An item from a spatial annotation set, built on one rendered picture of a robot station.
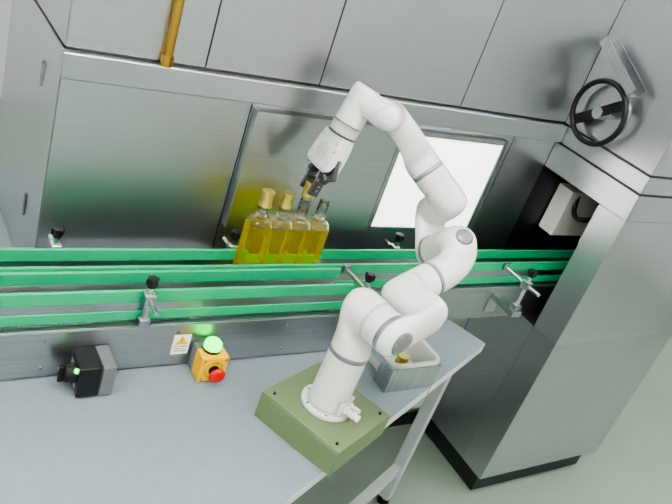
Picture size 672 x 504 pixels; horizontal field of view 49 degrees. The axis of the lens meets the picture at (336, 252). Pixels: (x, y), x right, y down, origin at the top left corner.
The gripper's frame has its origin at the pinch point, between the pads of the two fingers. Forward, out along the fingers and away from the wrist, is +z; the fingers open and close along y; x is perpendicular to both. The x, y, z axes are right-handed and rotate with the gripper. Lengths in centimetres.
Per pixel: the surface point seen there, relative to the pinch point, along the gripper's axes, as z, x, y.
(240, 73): -15.5, -24.3, -15.3
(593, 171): -38, 94, 4
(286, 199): 5.5, -5.7, 1.3
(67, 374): 52, -48, 21
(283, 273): 23.4, 2.0, 6.2
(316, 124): -12.4, 0.8, -11.9
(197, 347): 42.6, -19.2, 17.6
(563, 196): -25, 110, -10
